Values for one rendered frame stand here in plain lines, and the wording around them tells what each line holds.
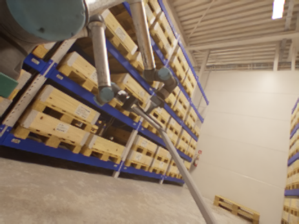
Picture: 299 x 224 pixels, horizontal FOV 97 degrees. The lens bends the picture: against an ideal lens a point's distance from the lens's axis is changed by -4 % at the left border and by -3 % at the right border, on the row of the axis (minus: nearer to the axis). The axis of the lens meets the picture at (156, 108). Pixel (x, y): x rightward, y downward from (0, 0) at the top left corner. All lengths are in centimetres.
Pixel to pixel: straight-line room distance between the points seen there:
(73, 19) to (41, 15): 7
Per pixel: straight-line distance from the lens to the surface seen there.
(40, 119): 216
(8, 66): 59
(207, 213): 82
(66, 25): 46
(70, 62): 225
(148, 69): 107
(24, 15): 44
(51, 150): 238
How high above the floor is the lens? 68
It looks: 18 degrees up
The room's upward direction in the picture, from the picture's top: 23 degrees clockwise
